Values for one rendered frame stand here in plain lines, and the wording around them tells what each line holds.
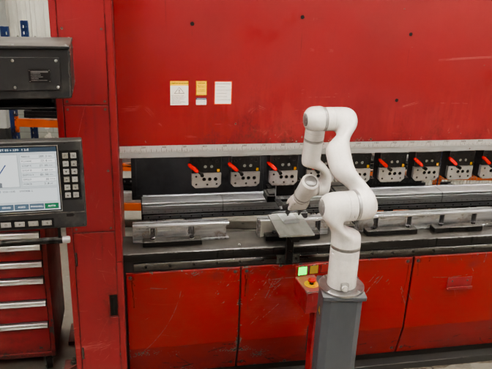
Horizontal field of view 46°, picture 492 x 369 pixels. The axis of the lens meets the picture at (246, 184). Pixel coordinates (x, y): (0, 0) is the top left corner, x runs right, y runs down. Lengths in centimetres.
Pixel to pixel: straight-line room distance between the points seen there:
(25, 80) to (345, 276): 143
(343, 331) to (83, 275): 125
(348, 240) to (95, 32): 133
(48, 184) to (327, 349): 131
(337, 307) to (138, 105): 130
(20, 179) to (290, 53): 137
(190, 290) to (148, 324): 29
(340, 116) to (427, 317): 159
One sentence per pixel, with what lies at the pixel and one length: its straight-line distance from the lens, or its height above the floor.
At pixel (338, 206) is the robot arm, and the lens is 227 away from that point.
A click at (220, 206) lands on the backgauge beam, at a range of 333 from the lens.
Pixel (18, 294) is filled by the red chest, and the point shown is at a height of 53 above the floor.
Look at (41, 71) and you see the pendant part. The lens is 227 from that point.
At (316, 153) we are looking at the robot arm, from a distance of 267.
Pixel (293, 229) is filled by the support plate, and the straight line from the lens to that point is 297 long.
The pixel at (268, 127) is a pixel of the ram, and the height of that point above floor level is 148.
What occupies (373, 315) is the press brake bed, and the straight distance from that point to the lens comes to 348.
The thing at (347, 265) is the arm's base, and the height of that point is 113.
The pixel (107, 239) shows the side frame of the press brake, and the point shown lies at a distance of 283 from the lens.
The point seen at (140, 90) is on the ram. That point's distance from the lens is 281.
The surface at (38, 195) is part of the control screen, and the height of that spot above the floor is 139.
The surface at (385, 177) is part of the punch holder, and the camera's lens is 322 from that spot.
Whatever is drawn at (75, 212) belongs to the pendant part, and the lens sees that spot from 240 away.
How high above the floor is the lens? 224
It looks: 21 degrees down
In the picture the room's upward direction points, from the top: 2 degrees clockwise
